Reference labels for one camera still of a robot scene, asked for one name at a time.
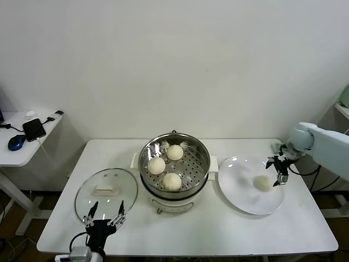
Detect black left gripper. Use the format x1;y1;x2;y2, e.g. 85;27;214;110
83;200;126;246

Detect white electric cooker base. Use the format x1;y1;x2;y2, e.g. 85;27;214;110
130;152;219;216

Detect white charging cable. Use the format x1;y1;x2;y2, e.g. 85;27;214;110
35;138;59;167

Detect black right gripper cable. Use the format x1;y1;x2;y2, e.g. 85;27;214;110
287;163;321;176

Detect black plug with cable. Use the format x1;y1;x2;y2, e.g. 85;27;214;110
0;122;24;132

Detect black smartphone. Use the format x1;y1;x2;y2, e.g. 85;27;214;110
22;117;46;142

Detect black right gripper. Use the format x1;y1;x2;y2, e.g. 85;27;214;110
266;153;291;188

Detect black silver usb adapter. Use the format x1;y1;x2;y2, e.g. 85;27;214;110
40;110;65;127

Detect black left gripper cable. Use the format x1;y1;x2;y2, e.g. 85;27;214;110
70;231;88;252

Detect white steamed baozi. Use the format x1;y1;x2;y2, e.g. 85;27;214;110
162;172;182;191
166;144;184;161
253;175;273;193
147;157;166;176

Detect black power cable with adapter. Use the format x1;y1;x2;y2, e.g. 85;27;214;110
310;174;341;192

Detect glass lid with cream handle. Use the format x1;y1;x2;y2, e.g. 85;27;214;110
74;168;139;223

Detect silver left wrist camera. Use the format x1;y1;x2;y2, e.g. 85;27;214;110
55;247;92;262

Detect pale green appliance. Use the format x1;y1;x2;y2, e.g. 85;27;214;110
339;84;349;109

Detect white round plate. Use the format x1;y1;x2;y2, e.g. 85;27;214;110
218;156;285;216

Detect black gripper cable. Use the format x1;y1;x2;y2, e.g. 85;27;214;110
287;163;321;176
70;231;88;252

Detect white side table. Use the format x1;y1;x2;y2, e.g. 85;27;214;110
0;110;66;237

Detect blue computer mouse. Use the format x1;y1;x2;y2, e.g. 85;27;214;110
7;134;27;152

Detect white shelf board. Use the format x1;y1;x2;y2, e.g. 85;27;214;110
334;103;349;122

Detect perforated stainless steel steamer basket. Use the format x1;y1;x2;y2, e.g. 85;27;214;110
138;130;211;193

